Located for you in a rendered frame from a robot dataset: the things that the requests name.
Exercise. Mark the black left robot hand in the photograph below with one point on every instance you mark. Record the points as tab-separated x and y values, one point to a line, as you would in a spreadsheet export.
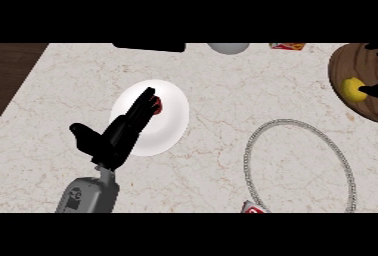
115	140

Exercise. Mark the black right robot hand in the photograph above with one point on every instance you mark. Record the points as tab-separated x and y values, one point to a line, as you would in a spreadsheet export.
371	90

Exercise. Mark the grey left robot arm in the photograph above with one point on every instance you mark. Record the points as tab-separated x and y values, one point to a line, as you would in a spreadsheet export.
89	196

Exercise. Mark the yellow lemon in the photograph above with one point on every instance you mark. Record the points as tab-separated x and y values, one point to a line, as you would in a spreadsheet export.
352	90

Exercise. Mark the round brown wooden placemat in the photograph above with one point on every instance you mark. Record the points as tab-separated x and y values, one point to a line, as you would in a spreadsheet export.
352	63

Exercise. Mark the white bowl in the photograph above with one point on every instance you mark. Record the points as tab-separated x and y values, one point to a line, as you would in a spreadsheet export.
170	121

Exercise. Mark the red fruit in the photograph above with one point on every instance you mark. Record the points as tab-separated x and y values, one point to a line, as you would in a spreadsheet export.
157	105

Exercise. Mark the red and yellow box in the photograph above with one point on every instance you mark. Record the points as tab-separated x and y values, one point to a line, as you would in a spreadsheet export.
288	46

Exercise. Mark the black appliance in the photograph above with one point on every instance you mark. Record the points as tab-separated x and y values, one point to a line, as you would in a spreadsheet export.
149	46

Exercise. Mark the pale grey round object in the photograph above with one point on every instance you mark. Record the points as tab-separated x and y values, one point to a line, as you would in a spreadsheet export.
228	48

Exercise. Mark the red and white packet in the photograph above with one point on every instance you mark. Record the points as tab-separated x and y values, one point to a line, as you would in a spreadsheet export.
251	208

